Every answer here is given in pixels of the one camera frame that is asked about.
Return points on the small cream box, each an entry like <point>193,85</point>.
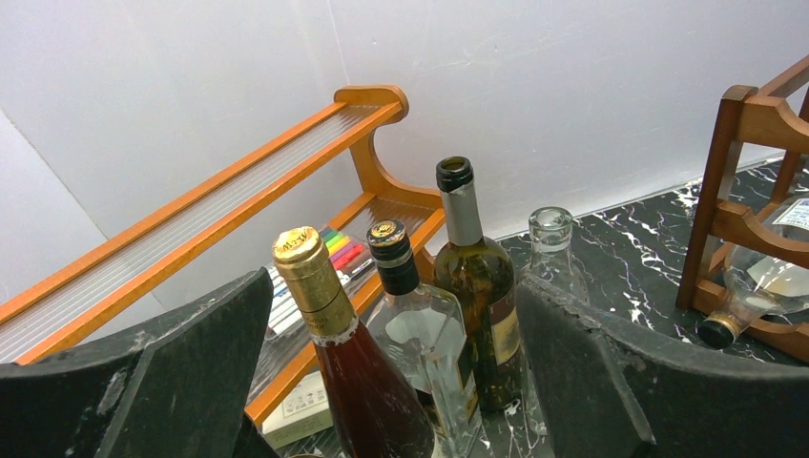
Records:
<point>303,412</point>

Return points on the lower clear bottle in rack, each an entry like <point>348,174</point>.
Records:
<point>759,284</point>

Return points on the clear glass bottle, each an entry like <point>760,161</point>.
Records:
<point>551,259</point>

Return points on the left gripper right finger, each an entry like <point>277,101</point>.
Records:
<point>611,388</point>

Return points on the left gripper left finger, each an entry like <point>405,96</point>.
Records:
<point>173,386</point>

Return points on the pack of coloured markers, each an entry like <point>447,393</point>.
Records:
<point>301,258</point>

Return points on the clear liquor bottle dark label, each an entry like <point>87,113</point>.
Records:
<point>421,328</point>

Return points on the dark wine bottle silver cap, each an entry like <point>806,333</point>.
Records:
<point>480,273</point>

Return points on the orange wooden shelf rack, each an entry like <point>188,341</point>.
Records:
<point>68,306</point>

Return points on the red wine bottle gold cap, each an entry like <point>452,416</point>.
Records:
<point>375,411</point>

